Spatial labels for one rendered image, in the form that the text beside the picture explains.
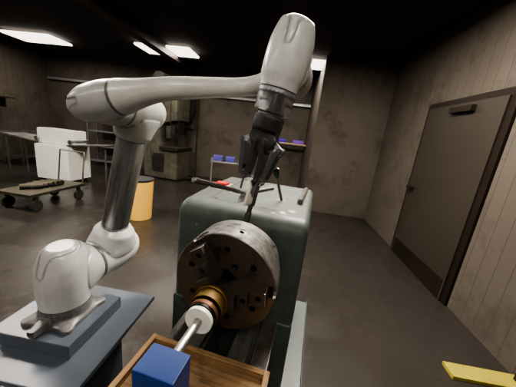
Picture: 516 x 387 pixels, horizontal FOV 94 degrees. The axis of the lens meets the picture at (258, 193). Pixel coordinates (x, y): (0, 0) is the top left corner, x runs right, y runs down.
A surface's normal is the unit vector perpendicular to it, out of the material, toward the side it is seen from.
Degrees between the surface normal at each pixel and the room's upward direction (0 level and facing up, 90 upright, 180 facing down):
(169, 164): 90
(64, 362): 0
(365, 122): 90
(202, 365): 0
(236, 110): 90
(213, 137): 90
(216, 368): 0
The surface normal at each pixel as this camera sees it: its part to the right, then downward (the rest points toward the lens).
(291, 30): -0.19, 0.07
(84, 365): 0.11, -0.96
